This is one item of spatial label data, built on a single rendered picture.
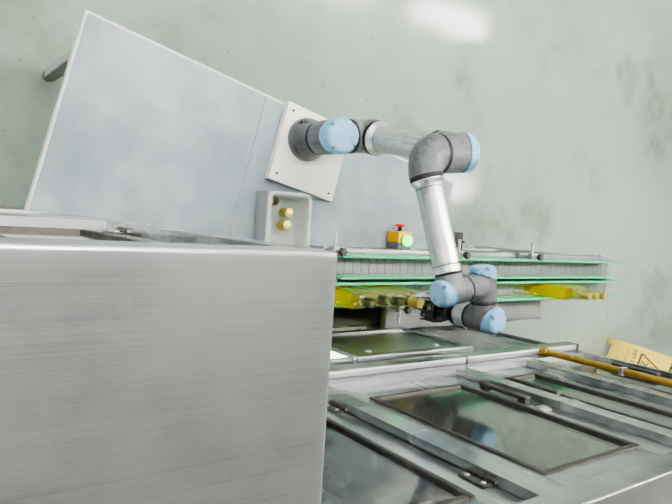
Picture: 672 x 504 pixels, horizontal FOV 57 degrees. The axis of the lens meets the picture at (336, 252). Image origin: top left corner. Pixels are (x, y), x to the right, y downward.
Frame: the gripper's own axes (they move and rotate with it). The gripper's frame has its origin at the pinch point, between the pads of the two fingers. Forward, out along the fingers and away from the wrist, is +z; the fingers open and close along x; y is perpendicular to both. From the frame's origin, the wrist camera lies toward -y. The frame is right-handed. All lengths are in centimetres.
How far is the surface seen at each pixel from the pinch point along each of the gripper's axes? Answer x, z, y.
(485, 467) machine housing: 15, -80, 58
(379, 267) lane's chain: -8.9, 28.5, -6.2
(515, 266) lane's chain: -10, 28, -85
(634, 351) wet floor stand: 59, 94, -320
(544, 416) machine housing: 17, -62, 16
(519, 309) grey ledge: 9, 28, -91
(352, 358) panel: 12.2, -15.0, 37.6
